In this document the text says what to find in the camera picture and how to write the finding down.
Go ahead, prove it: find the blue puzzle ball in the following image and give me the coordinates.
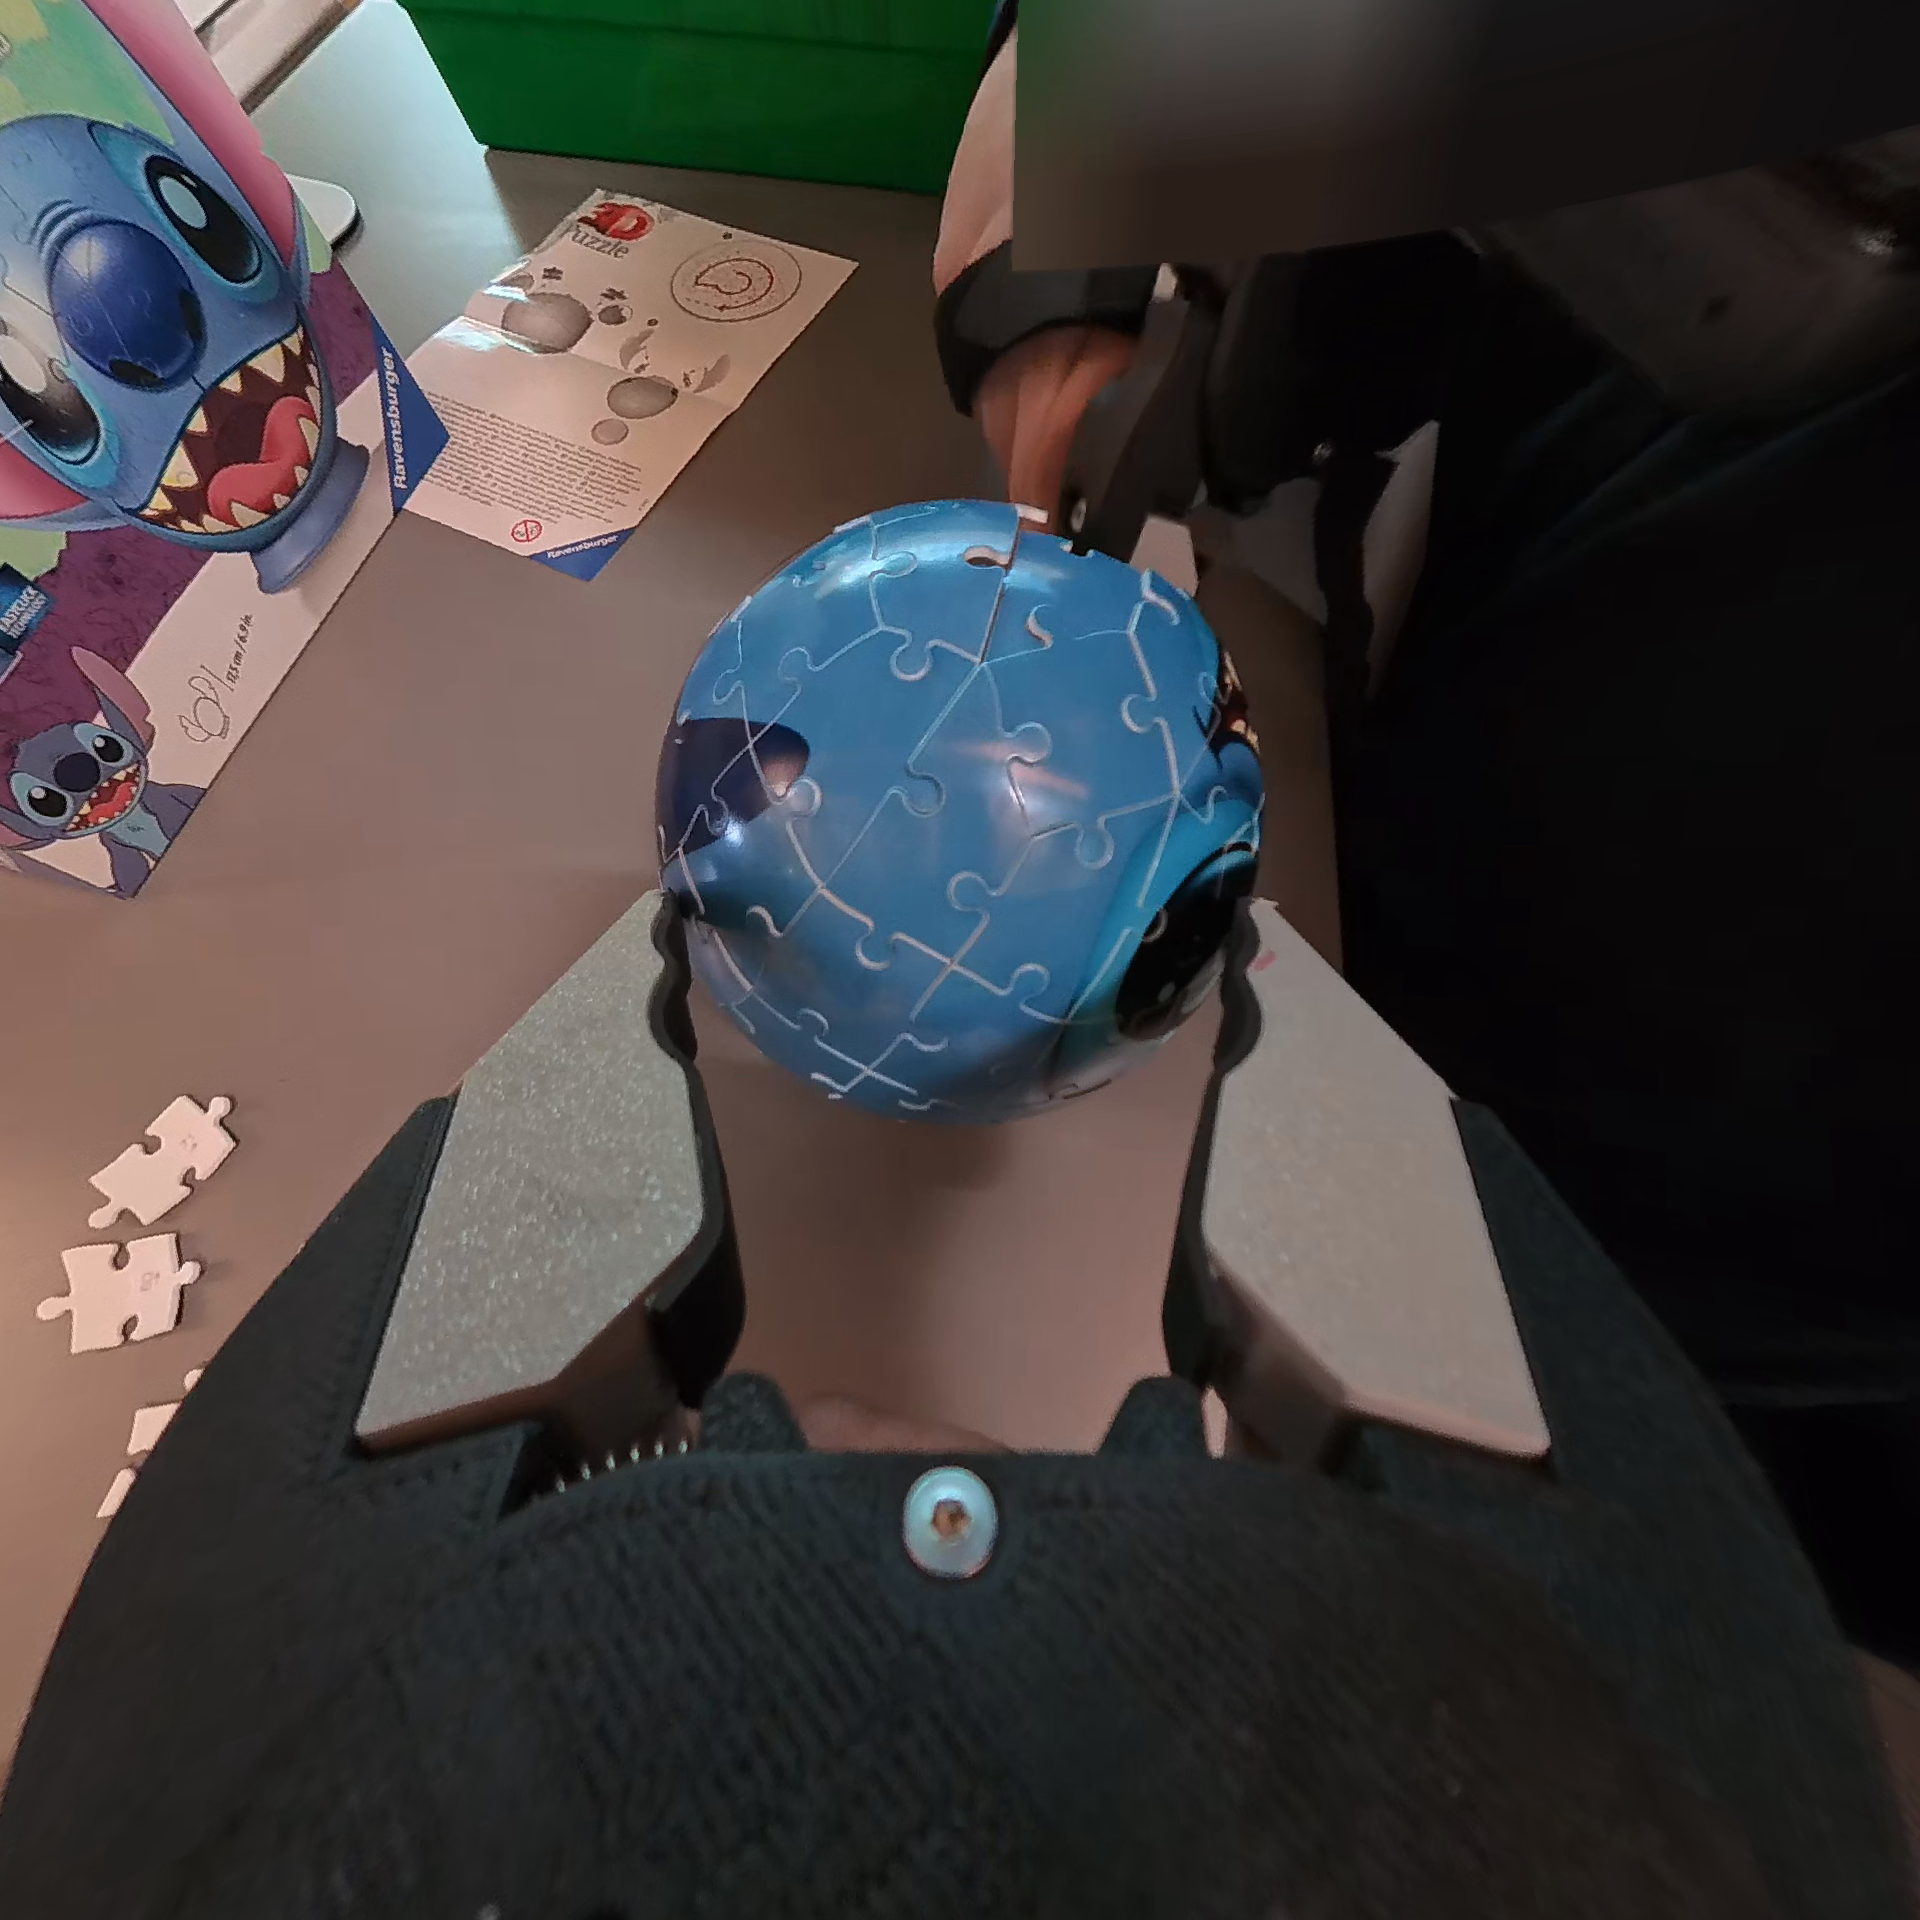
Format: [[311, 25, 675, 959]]
[[656, 499, 1269, 1126]]

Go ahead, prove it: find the person's dark clothing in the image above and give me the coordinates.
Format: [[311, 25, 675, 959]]
[[1170, 128, 1920, 1654]]

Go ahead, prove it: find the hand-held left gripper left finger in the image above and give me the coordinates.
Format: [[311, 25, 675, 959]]
[[351, 891, 747, 1456]]

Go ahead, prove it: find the folded instruction leaflet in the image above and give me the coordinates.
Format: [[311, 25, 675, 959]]
[[401, 188, 858, 583]]

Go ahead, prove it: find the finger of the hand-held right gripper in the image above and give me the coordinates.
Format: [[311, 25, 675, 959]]
[[1067, 375, 1203, 560]]

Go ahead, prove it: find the green plastic bin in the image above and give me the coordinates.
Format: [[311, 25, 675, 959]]
[[393, 0, 1003, 198]]

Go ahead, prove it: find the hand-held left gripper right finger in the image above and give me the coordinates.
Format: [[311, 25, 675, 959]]
[[1160, 896, 1553, 1466]]

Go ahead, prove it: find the cartoon puzzle box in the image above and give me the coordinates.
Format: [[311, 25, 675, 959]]
[[0, 0, 453, 904]]

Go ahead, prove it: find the person's right hand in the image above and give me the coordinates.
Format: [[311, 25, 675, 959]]
[[929, 79, 1144, 520]]

